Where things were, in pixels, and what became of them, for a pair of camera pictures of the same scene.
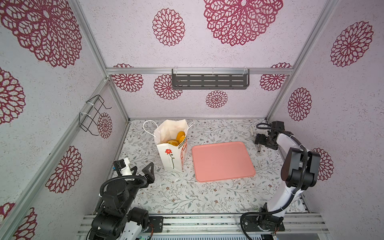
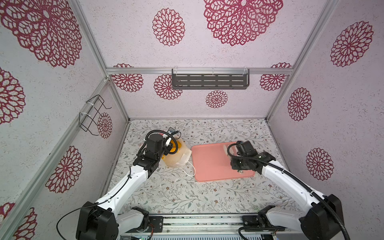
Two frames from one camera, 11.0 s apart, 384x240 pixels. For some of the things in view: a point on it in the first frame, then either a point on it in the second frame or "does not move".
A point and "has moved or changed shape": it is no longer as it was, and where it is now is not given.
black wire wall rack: [92, 108] does not move
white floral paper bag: [172, 157] has moved or changed shape
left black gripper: [139, 175] to [167, 143]
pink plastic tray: [220, 161] does not move
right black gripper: [263, 140] to [237, 163]
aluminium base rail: [226, 225] does not move
